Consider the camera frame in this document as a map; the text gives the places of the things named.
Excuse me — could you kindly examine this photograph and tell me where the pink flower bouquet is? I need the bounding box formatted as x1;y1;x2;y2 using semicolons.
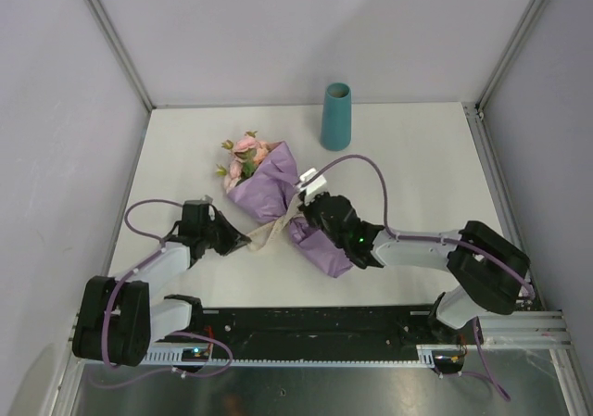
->
216;131;272;193

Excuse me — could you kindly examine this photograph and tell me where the right aluminium table rail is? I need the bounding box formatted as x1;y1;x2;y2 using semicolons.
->
461;101;543;296

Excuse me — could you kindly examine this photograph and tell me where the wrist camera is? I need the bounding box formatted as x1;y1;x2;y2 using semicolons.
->
195;195;213;205
296;168;327;205

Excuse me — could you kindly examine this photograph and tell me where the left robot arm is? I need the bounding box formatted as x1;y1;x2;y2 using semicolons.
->
71;197;252;368

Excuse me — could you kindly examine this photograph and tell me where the white cable duct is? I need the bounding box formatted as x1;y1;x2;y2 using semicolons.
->
140;346;459;368

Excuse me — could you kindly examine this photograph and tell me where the left aluminium frame post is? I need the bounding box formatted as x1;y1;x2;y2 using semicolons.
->
83;0;154;113

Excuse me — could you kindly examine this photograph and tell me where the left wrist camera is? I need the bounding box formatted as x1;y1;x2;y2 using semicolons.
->
195;195;213;205

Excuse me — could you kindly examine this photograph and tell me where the teal conical vase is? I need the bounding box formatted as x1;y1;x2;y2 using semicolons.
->
320;82;352;151

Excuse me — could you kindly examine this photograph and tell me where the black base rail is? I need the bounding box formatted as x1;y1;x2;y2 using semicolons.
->
152;303;483;360

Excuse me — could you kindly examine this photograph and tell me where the aluminium frame post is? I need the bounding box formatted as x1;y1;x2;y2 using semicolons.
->
474;0;550;112
83;0;154;113

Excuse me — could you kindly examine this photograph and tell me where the beige ribbon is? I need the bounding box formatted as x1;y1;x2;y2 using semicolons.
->
247;195;301;252

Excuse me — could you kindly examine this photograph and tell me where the right aluminium frame post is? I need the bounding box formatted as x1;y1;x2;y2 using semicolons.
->
474;0;550;112

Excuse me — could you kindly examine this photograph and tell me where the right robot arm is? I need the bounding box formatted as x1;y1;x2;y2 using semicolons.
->
299;192;534;343

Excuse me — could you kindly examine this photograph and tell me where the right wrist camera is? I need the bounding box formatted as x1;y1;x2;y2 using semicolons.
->
296;168;327;205

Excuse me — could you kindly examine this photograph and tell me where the purple wrapping paper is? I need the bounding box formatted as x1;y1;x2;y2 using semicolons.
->
226;141;352;278

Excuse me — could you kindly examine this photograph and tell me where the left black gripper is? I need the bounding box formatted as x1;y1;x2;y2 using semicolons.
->
199;210;250;257

